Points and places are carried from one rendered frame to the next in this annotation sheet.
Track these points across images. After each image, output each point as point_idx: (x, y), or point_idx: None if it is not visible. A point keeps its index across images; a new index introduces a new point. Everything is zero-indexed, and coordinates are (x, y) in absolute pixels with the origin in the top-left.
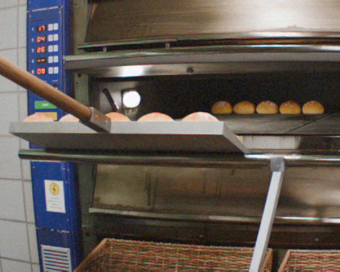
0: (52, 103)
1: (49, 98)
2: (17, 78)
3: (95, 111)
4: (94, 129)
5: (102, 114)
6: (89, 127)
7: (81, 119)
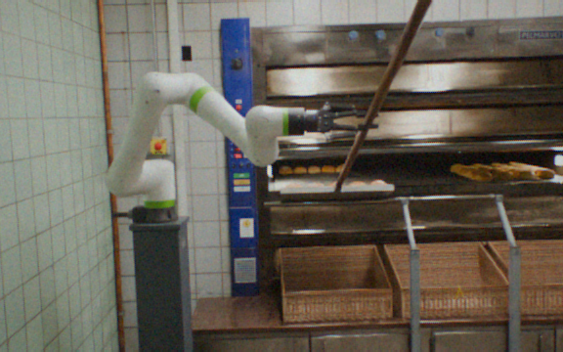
0: (342, 180)
1: (345, 178)
2: (348, 171)
3: None
4: (336, 190)
5: None
6: (336, 189)
7: (339, 186)
